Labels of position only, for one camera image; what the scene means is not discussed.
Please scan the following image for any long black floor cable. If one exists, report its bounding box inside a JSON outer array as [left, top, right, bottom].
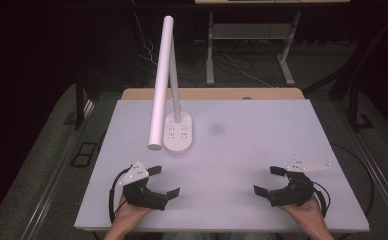
[[329, 142, 376, 218]]

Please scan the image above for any aluminium floor rail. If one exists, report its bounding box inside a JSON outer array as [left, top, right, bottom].
[[19, 99, 97, 240], [341, 108, 388, 232]]

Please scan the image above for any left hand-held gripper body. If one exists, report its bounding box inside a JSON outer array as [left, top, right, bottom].
[[117, 161, 169, 212]]

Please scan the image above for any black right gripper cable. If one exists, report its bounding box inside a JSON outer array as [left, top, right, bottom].
[[311, 181, 332, 218]]

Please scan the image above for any white hanging cable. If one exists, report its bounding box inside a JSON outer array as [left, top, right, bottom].
[[132, 0, 159, 67]]

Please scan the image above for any person's right hand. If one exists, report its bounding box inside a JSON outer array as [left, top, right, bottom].
[[277, 195, 327, 232]]

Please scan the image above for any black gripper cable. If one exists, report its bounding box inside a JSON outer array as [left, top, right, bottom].
[[311, 181, 332, 218], [108, 167, 132, 224]]

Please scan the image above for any grey metal desk frame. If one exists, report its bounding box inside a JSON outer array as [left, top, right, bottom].
[[205, 11, 303, 87]]

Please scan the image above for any light grey table mat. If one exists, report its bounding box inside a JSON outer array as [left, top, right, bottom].
[[74, 99, 371, 233]]

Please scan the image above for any black rectangular floor frame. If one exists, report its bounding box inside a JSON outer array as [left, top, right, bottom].
[[69, 141, 99, 168]]

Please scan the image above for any person's left hand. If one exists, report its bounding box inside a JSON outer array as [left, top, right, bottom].
[[112, 194, 155, 228]]

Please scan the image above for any wooden table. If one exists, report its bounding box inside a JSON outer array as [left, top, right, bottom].
[[120, 87, 306, 101]]

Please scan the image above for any white desk lamp with sockets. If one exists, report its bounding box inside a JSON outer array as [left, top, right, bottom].
[[147, 15, 194, 155]]

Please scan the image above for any white floor cable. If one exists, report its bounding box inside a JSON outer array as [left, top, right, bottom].
[[220, 53, 274, 89]]

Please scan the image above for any black metal stand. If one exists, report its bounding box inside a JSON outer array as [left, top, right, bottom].
[[302, 14, 388, 133], [63, 74, 100, 131]]

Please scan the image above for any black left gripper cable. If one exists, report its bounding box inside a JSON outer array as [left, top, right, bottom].
[[108, 167, 132, 224]]

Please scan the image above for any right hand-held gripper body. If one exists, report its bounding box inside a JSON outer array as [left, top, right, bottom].
[[267, 157, 333, 208]]

